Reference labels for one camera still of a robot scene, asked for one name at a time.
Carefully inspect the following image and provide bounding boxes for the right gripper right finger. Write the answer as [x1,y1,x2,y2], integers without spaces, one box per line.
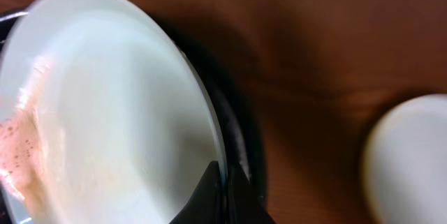
[228,164,275,224]

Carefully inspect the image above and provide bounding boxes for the light blue plate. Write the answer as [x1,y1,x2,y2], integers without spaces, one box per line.
[1,0,227,223]
[362,94,446,223]

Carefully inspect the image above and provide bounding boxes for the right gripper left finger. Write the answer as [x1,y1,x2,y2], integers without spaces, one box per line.
[170,161,223,224]

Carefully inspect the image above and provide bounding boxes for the round black serving tray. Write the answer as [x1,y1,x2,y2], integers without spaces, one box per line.
[0,6,268,224]

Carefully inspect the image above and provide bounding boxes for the light blue plate front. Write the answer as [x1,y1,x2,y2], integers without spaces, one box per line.
[1,0,227,223]

